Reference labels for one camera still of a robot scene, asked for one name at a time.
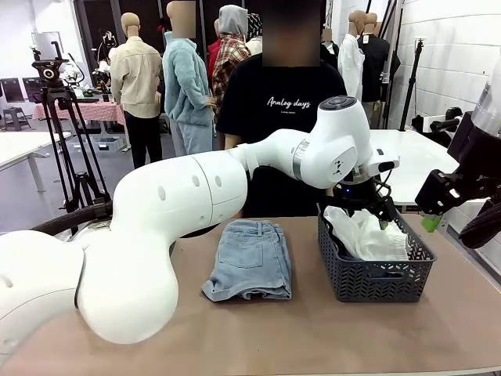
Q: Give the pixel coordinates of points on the mannequin in black shirt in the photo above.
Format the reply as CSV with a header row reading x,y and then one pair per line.
x,y
373,70

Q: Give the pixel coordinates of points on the mannequin in white shirt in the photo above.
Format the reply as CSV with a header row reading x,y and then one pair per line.
x,y
350,70

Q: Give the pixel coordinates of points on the person in black t-shirt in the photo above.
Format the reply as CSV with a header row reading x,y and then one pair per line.
x,y
274,78

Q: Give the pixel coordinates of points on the black bag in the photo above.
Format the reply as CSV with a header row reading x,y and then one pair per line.
x,y
420,123

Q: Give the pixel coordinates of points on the white table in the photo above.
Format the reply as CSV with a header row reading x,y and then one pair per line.
x,y
422,156
23,145

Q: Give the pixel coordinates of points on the black monitor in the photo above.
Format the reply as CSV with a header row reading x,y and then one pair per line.
x,y
9,90
31,88

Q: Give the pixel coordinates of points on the grey plastic lattice basket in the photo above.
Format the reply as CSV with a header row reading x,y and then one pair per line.
x,y
375,282

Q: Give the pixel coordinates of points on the grey storage crate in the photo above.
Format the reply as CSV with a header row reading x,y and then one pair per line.
x,y
113,145

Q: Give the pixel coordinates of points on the table with pink cloth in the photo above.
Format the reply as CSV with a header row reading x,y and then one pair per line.
x,y
98,111

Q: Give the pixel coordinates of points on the black leaning stand poles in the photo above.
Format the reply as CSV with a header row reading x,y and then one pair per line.
x,y
391,58

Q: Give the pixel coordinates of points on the mannequin in patterned hood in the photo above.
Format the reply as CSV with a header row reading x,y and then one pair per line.
x,y
255,27

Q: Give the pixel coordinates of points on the white top with black trim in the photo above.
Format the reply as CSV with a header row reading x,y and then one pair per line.
x,y
372,239

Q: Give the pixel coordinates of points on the black camera tripod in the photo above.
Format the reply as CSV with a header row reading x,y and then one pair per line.
x,y
52,102

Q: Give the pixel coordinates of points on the mannequin in beige shirt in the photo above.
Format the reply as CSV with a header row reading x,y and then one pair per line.
x,y
135,78

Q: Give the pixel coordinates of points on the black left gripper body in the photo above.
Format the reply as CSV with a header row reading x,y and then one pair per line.
x,y
358,194

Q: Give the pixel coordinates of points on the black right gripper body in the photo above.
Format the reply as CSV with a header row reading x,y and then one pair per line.
x,y
479,164

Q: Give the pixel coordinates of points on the mannequin in plaid grey hoodie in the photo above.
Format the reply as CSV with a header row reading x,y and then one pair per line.
x,y
229,58

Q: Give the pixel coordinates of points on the mannequin in light blue fleece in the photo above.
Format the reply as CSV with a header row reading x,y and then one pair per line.
x,y
188,86

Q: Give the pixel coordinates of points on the person's right forearm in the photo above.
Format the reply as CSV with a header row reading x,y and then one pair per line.
x,y
233,141

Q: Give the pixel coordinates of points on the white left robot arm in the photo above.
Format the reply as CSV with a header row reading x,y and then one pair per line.
x,y
176,196

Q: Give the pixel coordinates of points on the grey stool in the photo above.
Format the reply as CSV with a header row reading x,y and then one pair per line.
x,y
15,117

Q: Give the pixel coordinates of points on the light blue denim shorts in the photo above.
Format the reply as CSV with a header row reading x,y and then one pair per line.
x,y
250,258

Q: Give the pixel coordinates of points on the black light stand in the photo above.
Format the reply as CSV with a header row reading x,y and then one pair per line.
x,y
411,86

